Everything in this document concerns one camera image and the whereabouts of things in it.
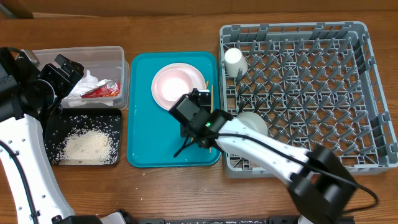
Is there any red snack wrapper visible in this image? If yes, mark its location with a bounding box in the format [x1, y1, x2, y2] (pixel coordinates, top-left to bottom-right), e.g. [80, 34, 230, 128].
[80, 81, 121, 98]

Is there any wooden chopstick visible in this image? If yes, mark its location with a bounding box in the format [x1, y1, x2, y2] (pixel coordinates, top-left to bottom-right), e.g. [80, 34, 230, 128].
[209, 85, 214, 154]
[191, 81, 209, 142]

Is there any white rice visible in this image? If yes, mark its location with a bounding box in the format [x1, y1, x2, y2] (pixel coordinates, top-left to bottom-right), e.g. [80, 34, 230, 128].
[46, 113, 122, 166]

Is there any small pink bowl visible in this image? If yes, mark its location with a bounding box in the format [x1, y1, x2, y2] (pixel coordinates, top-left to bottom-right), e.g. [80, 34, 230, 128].
[155, 68, 193, 101]

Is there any pink plate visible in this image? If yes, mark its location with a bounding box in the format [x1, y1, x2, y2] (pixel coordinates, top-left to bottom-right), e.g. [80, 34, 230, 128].
[151, 63, 206, 110]

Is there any white napkin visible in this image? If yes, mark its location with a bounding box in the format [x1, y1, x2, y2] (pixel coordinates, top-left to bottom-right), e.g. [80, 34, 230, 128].
[66, 70, 111, 99]

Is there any grey bowl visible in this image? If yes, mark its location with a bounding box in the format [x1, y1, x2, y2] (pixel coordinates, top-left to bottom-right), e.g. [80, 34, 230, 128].
[237, 111, 268, 136]

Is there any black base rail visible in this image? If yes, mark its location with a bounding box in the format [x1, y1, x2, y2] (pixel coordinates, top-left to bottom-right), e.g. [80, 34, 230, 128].
[118, 208, 355, 224]

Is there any small white cup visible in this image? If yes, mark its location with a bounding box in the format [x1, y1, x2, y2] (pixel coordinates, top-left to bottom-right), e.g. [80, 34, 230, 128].
[224, 48, 248, 78]

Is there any black plastic tray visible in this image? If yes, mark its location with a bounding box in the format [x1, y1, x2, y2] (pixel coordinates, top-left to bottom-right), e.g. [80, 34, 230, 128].
[43, 108, 123, 166]

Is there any grey dish rack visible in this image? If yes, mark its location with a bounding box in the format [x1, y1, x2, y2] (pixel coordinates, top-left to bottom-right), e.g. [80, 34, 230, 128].
[218, 21, 397, 175]

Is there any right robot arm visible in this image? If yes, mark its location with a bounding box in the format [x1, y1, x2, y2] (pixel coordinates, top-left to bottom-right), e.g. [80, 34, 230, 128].
[180, 95, 357, 223]

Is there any teal serving tray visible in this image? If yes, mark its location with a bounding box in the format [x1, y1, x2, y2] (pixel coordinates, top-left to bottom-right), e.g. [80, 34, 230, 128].
[126, 52, 221, 167]

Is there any clear plastic bin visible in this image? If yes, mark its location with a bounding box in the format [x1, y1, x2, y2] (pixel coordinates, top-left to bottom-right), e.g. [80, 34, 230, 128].
[33, 46, 130, 110]

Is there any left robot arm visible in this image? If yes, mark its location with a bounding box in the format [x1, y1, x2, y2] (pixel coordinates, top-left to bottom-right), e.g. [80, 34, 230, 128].
[1, 47, 133, 224]

